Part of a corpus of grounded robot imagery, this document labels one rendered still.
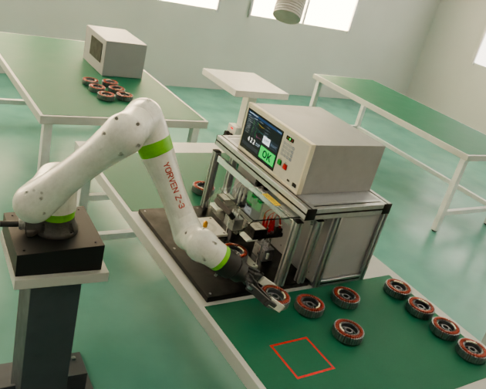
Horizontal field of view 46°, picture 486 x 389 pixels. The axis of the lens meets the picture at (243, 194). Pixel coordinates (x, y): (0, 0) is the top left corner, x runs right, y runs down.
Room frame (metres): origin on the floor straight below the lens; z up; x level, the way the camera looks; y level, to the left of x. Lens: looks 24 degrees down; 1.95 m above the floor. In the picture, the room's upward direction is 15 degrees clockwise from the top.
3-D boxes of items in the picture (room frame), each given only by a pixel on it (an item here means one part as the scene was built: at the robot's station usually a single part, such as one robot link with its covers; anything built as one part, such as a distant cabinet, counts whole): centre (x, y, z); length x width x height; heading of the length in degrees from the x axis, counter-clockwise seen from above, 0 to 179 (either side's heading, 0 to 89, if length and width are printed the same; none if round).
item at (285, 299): (1.71, -0.20, 0.83); 0.11 x 0.11 x 0.04
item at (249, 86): (3.15, 0.15, 0.98); 0.37 x 0.35 x 0.46; 38
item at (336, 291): (1.93, -0.49, 0.77); 0.11 x 0.11 x 0.04
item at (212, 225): (2.18, 0.12, 0.78); 0.15 x 0.15 x 0.01; 38
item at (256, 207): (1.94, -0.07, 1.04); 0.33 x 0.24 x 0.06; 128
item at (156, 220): (2.09, 0.04, 0.76); 0.64 x 0.47 x 0.02; 38
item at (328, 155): (2.27, -0.21, 1.22); 0.44 x 0.39 x 0.20; 38
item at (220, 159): (2.14, -0.03, 1.03); 0.62 x 0.01 x 0.03; 38
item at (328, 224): (2.24, -0.15, 0.92); 0.66 x 0.01 x 0.30; 38
